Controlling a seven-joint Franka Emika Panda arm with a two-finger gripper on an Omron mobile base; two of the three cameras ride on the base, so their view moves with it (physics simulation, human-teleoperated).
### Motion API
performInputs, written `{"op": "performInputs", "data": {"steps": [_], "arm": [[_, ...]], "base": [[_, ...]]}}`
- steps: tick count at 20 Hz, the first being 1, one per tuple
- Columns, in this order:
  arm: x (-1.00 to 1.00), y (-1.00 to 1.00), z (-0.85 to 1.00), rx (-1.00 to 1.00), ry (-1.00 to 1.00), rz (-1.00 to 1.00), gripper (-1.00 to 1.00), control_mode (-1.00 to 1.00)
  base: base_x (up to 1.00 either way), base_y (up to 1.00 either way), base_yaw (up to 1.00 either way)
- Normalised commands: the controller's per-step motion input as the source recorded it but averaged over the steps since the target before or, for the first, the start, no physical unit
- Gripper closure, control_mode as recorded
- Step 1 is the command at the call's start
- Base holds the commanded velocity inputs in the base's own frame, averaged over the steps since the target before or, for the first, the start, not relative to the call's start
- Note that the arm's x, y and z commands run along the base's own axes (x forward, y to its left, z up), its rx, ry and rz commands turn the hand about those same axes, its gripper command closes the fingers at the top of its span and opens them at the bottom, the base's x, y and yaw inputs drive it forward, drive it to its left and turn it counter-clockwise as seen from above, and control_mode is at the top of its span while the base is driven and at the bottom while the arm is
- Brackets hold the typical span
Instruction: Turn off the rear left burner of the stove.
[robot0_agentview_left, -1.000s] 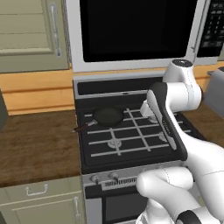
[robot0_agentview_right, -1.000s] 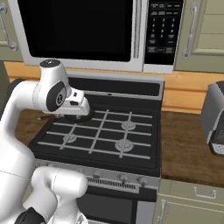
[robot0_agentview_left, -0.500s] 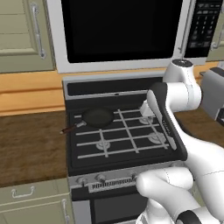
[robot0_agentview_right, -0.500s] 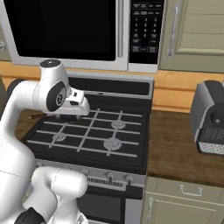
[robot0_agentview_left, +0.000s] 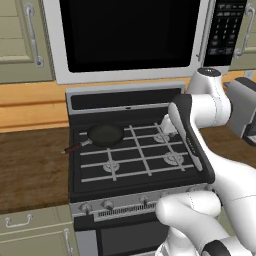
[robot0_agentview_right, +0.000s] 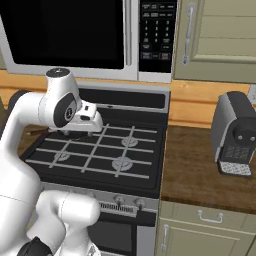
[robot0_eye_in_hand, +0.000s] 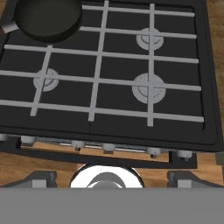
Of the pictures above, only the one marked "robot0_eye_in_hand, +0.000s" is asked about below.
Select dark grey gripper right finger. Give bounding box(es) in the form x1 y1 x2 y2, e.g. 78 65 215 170
166 170 224 189

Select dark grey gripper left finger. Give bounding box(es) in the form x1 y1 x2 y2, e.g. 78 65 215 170
0 170 58 189

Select dark frying pan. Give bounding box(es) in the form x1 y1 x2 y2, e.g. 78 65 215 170
0 0 83 45

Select white round object, black rim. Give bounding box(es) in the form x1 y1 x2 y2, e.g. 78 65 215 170
69 164 145 189

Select black oven door handle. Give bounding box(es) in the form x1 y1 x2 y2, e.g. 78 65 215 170
0 136 199 171

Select black stove with grey grates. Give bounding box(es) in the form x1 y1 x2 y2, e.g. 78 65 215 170
0 0 224 154

